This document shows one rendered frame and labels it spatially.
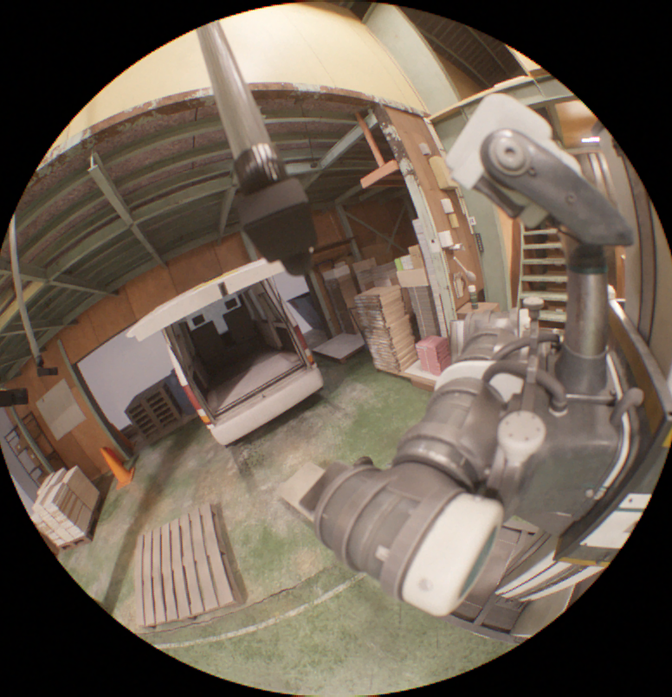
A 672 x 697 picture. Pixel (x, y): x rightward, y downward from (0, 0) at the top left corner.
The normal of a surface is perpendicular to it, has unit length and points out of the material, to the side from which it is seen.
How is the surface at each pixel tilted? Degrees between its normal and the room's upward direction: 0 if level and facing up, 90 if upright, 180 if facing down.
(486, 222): 90
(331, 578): 0
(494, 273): 90
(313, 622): 0
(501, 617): 0
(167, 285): 90
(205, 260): 90
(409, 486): 14
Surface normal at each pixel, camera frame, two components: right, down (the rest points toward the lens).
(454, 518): -0.28, -0.96
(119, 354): 0.51, 0.13
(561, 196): -0.67, 0.47
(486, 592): -0.33, -0.88
